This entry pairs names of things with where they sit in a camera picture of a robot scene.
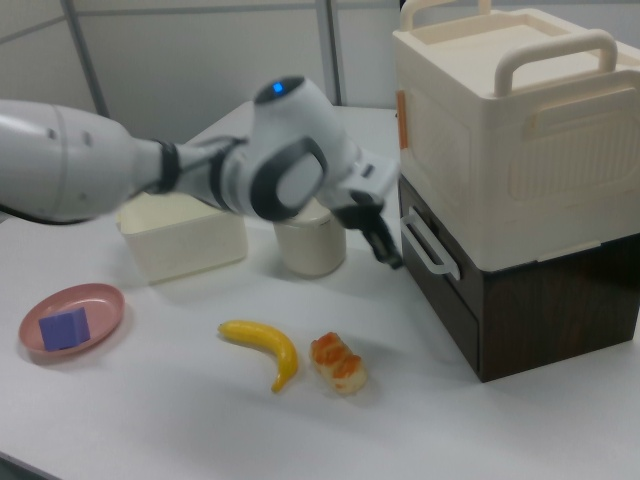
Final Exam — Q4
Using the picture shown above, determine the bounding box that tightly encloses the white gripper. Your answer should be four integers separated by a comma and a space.
333, 158, 405, 270

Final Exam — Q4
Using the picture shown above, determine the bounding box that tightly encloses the dark brown drawer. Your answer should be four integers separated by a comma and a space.
399, 178, 483, 384

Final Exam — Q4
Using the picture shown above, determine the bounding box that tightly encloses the small white lidded bin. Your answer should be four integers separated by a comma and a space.
272, 196, 348, 279

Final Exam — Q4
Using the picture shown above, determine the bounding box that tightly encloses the cream plastic cabinet box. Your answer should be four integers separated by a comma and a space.
391, 0, 640, 267

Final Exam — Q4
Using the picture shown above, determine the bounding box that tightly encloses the toy salmon sushi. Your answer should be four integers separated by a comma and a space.
309, 331, 369, 397

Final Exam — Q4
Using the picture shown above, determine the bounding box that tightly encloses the yellow toy banana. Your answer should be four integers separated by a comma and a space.
216, 319, 300, 395

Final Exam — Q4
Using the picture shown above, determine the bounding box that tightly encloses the dark brown wooden cabinet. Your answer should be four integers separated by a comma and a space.
398, 177, 640, 384

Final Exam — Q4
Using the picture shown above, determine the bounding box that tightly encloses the white open plastic box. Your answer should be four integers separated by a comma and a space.
115, 191, 249, 287

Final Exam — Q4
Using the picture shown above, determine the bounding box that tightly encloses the pink plate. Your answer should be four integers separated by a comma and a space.
18, 282, 126, 361

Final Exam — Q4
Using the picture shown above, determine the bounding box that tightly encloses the purple cube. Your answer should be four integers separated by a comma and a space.
38, 306, 93, 352

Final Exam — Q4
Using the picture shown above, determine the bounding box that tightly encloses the white drawer handle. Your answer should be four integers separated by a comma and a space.
400, 204, 462, 279

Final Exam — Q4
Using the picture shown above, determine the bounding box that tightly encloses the orange door handle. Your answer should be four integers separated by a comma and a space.
395, 90, 409, 149

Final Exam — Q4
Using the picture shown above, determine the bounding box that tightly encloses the cream carrying handle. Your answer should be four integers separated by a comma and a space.
493, 28, 620, 97

